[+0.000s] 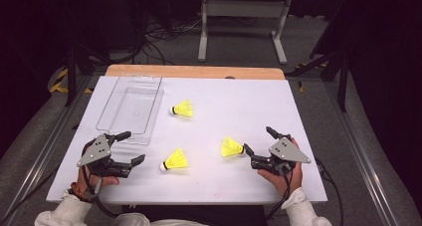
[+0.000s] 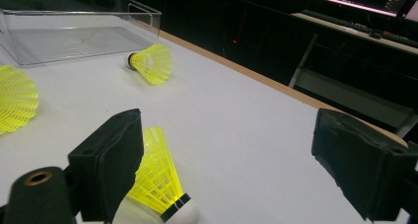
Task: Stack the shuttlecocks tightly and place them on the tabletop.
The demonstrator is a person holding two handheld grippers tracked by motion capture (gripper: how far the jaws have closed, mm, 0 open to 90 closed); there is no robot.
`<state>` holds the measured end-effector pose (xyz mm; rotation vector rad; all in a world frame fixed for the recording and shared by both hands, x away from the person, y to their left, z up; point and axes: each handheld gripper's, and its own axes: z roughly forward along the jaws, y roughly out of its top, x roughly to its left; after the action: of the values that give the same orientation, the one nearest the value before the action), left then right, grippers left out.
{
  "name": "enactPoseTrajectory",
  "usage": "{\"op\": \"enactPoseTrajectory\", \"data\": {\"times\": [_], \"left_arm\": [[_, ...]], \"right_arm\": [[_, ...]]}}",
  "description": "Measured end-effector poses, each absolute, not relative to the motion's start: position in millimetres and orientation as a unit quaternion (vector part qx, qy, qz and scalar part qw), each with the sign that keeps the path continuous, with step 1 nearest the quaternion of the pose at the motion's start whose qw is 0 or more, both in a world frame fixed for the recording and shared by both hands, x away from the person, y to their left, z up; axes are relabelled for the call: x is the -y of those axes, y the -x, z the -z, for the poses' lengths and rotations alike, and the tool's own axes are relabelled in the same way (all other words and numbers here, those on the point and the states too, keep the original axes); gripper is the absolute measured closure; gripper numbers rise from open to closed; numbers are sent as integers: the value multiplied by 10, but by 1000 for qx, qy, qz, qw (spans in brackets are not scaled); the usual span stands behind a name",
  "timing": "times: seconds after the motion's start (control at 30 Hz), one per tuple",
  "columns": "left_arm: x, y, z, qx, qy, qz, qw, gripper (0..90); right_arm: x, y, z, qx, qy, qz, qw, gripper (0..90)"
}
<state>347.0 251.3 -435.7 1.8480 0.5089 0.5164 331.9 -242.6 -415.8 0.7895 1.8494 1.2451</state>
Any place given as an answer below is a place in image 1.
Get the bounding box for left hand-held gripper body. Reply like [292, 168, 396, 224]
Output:
[77, 132, 133, 179]

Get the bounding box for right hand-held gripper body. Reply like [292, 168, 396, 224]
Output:
[251, 134, 313, 177]

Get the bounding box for yellow shuttlecock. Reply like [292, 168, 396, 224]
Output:
[159, 147, 189, 172]
[168, 99, 194, 118]
[221, 135, 246, 158]

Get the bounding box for person's left hand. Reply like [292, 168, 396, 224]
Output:
[77, 165, 120, 196]

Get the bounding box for person's right hand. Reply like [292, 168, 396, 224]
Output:
[257, 137, 305, 198]

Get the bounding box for clear plastic tray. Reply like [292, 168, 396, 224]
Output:
[95, 75, 165, 146]

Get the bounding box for person's torso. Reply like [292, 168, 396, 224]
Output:
[112, 212, 213, 226]

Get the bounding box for black stand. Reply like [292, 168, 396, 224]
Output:
[64, 45, 112, 109]
[286, 48, 353, 113]

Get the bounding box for yellow black floor tape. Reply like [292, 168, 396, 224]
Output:
[49, 68, 95, 95]

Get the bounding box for wooden table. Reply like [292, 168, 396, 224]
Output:
[105, 64, 287, 81]

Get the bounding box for white metal stand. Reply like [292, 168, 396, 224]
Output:
[197, 0, 293, 66]

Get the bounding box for grey wrist strap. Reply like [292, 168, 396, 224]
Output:
[94, 176, 104, 196]

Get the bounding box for brown bead bracelet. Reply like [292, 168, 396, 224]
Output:
[69, 181, 95, 204]

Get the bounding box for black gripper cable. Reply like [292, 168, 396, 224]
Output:
[265, 169, 295, 220]
[81, 145, 122, 219]

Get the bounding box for aluminium frame rail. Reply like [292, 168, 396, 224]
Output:
[0, 76, 96, 226]
[324, 81, 402, 226]

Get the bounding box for thin black floor cable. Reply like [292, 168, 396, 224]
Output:
[4, 165, 62, 220]

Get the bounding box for bundle of black floor cables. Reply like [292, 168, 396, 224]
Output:
[108, 16, 204, 67]

